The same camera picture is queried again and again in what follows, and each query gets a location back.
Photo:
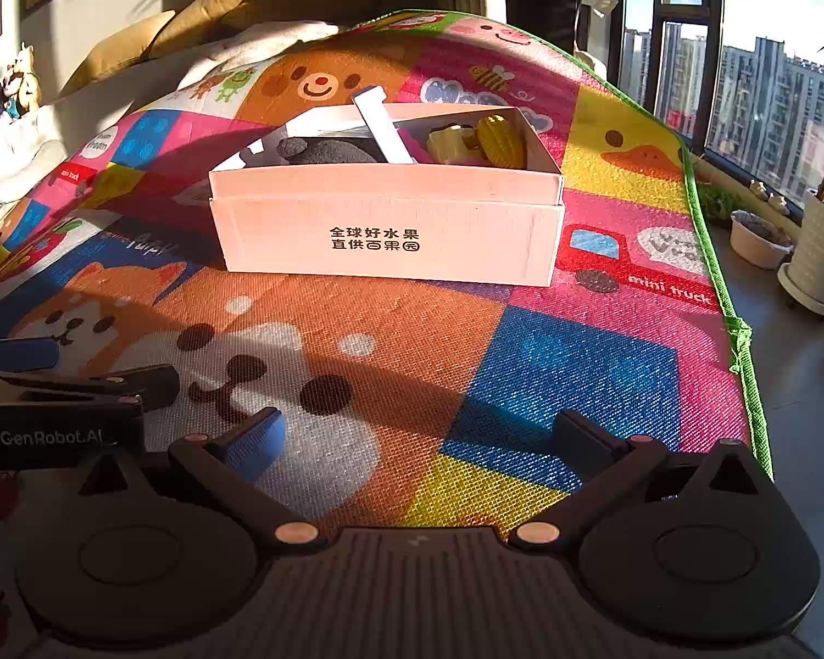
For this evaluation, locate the yellow pillow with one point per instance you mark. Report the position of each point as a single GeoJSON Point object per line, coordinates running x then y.
{"type": "Point", "coordinates": [295, 7]}
{"type": "Point", "coordinates": [117, 48]}
{"type": "Point", "coordinates": [206, 10]}

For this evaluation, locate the white cushion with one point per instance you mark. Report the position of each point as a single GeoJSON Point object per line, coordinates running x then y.
{"type": "Point", "coordinates": [20, 158]}

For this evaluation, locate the cream toy piece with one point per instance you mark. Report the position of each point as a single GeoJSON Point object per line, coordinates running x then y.
{"type": "Point", "coordinates": [450, 144]}

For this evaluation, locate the cream blanket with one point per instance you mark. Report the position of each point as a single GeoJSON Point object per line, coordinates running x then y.
{"type": "Point", "coordinates": [261, 44]}

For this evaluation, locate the white basin planter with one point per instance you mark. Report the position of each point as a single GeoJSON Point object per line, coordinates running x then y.
{"type": "Point", "coordinates": [759, 250]}

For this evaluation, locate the pale pink cardboard box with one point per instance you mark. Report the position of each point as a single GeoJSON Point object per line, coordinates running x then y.
{"type": "Point", "coordinates": [384, 219]}

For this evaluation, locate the teddy bear plush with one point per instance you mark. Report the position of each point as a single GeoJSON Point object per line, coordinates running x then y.
{"type": "Point", "coordinates": [22, 82]}

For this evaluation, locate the yellow toy corn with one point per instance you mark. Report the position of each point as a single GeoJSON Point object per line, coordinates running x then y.
{"type": "Point", "coordinates": [501, 141]}

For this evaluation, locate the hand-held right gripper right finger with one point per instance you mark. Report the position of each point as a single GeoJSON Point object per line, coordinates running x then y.
{"type": "Point", "coordinates": [580, 443]}

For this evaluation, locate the low green plant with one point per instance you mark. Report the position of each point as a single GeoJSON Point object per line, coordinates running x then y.
{"type": "Point", "coordinates": [717, 202]}

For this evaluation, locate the white cardboard strip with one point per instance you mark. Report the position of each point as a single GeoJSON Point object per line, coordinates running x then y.
{"type": "Point", "coordinates": [384, 127]}

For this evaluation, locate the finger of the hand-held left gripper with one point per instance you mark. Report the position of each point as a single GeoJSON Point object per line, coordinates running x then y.
{"type": "Point", "coordinates": [151, 388]}
{"type": "Point", "coordinates": [20, 355]}

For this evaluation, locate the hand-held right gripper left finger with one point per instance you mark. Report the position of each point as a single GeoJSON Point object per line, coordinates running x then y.
{"type": "Point", "coordinates": [257, 443]}

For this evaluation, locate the dark framed window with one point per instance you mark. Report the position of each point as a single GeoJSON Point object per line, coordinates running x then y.
{"type": "Point", "coordinates": [762, 103]}

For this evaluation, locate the colourful cartoon play mat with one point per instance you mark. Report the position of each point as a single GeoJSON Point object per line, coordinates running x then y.
{"type": "Point", "coordinates": [590, 371]}

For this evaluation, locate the large white plant pot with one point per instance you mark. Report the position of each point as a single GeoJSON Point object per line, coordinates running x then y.
{"type": "Point", "coordinates": [820, 247]}

